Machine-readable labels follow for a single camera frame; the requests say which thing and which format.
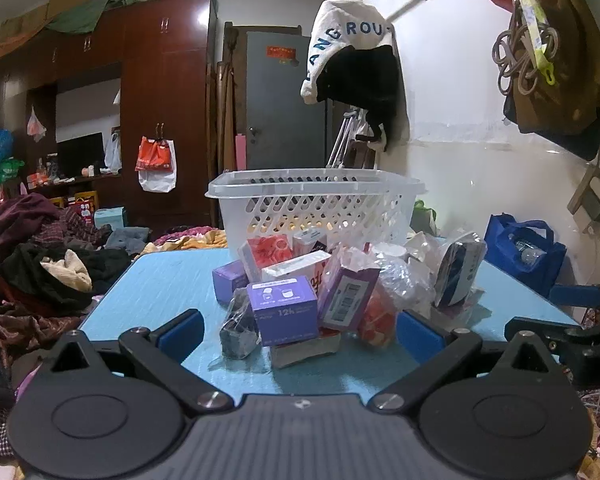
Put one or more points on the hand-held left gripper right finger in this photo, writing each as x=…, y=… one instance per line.
x=417, y=335

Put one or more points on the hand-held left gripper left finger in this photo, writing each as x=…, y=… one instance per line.
x=182, y=332

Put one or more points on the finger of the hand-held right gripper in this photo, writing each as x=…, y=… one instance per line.
x=540, y=330
x=572, y=296

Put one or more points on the red white packet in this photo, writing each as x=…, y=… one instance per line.
x=266, y=255

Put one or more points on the white plastic lattice basket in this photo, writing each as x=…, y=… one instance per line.
x=315, y=205

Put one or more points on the orange packet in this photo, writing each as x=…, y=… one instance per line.
x=377, y=320

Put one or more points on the black item in plastic bag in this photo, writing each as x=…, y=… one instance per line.
x=237, y=330

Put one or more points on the blue shopping bag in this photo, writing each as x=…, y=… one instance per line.
x=525, y=255

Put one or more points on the small purple box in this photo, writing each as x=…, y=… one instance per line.
x=228, y=280

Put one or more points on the blue white wrapped roll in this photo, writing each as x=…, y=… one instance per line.
x=457, y=270

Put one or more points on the purple packet with barcode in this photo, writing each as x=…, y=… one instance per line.
x=347, y=292

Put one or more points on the yellow patterned blanket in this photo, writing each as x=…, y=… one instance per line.
x=185, y=240

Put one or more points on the large purple box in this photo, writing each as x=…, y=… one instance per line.
x=282, y=310

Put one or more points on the white flat box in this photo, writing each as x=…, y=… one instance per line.
x=305, y=350

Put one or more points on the green bag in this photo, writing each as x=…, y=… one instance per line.
x=422, y=217

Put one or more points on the teal box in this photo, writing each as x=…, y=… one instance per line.
x=110, y=217

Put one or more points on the white box with dark stripe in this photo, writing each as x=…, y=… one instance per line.
x=310, y=242

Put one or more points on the red gift box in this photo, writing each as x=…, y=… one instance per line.
x=86, y=210

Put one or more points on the pile of dark clothes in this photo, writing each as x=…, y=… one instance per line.
x=40, y=250

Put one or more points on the orange white plastic bag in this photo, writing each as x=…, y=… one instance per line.
x=155, y=160

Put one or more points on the pink board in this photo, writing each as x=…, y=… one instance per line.
x=240, y=152

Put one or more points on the black television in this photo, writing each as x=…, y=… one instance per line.
x=80, y=155

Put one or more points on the brown hanging bag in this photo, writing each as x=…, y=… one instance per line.
x=565, y=90

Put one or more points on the metal crutches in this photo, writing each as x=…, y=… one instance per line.
x=342, y=137

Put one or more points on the brown wooden wardrobe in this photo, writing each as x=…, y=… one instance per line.
x=150, y=105

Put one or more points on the small white hanging bag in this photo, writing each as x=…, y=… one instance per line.
x=36, y=125

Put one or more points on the grey metal door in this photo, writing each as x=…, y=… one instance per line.
x=285, y=100

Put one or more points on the black hanging garment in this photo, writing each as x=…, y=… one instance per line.
x=367, y=85

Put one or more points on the green cloth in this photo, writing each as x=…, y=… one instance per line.
x=90, y=10

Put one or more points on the wall socket on wood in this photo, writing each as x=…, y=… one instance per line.
x=592, y=200

